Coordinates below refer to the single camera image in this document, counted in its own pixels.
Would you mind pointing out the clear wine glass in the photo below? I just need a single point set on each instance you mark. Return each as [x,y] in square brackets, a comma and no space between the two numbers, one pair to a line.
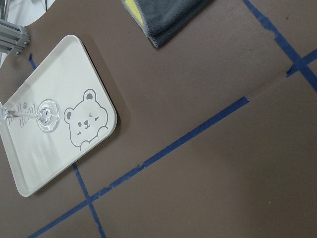
[46,115]

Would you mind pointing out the aluminium frame post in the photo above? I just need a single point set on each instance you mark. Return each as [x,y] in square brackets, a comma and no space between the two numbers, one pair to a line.
[13,38]

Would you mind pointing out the cream bear tray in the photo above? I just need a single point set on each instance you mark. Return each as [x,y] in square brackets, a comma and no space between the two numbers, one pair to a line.
[66,113]

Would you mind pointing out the grey yellow folded cloth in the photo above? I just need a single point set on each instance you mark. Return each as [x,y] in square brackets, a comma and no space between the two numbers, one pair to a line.
[161,19]

